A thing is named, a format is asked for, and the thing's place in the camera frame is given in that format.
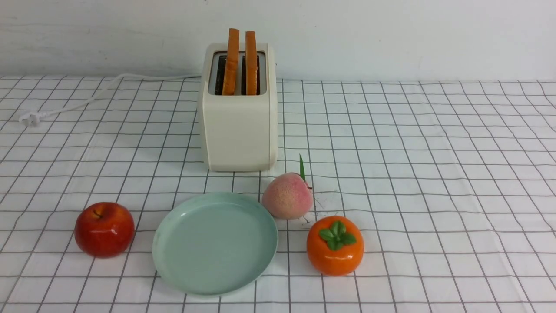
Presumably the mint green plate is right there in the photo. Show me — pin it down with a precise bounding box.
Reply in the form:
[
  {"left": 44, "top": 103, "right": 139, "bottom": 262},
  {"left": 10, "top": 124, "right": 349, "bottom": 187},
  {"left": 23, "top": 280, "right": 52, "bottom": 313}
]
[{"left": 152, "top": 192, "right": 279, "bottom": 297}]

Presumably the toasted bread slice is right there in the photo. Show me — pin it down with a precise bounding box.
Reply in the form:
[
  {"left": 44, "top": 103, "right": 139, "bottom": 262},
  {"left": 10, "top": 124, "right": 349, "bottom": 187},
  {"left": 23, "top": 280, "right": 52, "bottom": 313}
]
[
  {"left": 222, "top": 28, "right": 240, "bottom": 96},
  {"left": 244, "top": 30, "right": 258, "bottom": 95}
]

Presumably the red apple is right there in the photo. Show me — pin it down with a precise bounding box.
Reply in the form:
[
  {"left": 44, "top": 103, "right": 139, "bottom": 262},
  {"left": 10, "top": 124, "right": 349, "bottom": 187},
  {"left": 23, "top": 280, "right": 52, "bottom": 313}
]
[{"left": 74, "top": 202, "right": 135, "bottom": 258}]

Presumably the pink peach with leaf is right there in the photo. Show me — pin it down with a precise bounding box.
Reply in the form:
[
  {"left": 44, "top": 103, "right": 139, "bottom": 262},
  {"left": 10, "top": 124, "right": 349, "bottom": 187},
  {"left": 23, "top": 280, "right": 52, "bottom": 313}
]
[{"left": 261, "top": 155, "right": 313, "bottom": 220}]

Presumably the white power cord with plug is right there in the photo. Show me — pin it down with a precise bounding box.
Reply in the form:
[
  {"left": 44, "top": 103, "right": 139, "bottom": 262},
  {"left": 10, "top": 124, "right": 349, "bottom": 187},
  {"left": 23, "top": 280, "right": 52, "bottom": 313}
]
[{"left": 19, "top": 73, "right": 202, "bottom": 127}]

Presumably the orange persimmon with green top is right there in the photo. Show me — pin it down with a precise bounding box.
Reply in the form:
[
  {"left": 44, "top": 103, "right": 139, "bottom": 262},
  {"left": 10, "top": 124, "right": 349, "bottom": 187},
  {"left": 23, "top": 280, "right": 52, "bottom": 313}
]
[{"left": 306, "top": 216, "right": 364, "bottom": 276}]

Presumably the white grid tablecloth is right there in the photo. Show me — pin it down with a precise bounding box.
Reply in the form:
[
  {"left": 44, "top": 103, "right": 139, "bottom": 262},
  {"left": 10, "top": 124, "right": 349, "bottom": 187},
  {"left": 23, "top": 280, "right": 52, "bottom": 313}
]
[{"left": 0, "top": 76, "right": 556, "bottom": 313}]

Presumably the cream white toaster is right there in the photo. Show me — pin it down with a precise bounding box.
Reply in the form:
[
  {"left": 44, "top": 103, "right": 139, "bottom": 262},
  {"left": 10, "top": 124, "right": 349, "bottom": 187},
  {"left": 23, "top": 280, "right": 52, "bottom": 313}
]
[{"left": 197, "top": 42, "right": 278, "bottom": 172}]

